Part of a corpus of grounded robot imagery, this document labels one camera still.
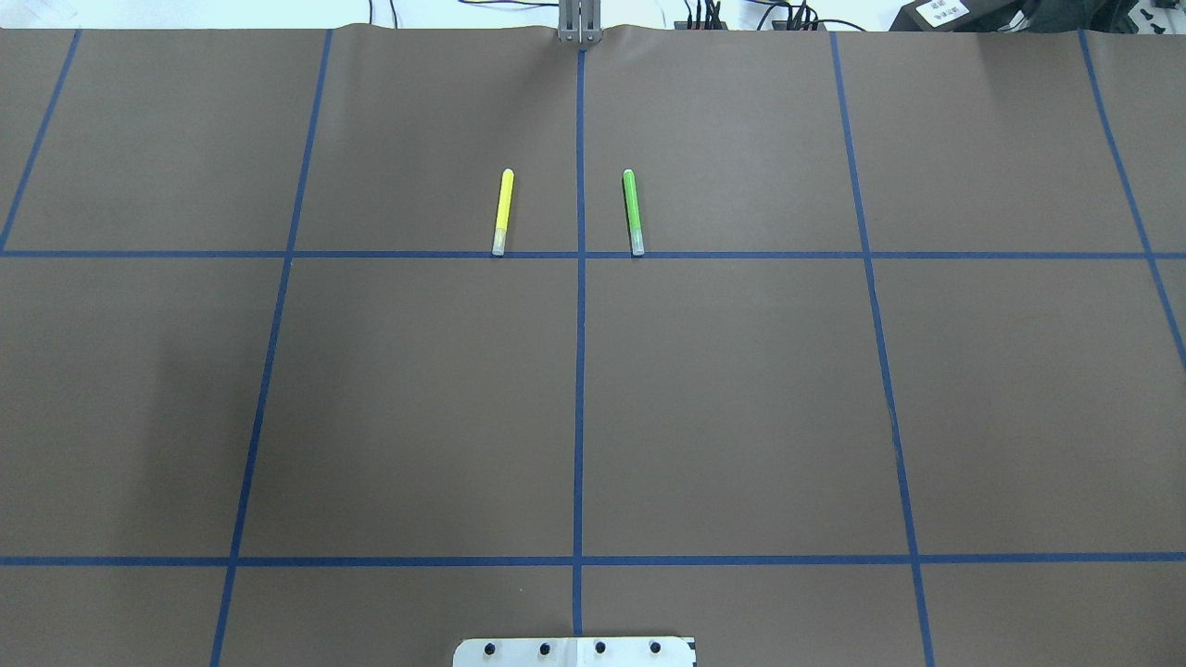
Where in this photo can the white camera stand pedestal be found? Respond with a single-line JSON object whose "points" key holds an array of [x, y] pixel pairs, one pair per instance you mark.
{"points": [[577, 651]]}

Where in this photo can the brown paper table mat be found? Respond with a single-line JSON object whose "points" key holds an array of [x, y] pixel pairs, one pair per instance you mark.
{"points": [[898, 381]]}

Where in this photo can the aluminium frame post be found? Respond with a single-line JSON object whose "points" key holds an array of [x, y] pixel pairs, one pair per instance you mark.
{"points": [[579, 22]]}

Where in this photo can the green highlighter pen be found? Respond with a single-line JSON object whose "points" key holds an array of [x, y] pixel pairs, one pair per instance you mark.
{"points": [[633, 213]]}

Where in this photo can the yellow highlighter pen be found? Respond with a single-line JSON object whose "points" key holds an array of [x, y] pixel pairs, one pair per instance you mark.
{"points": [[503, 212]]}

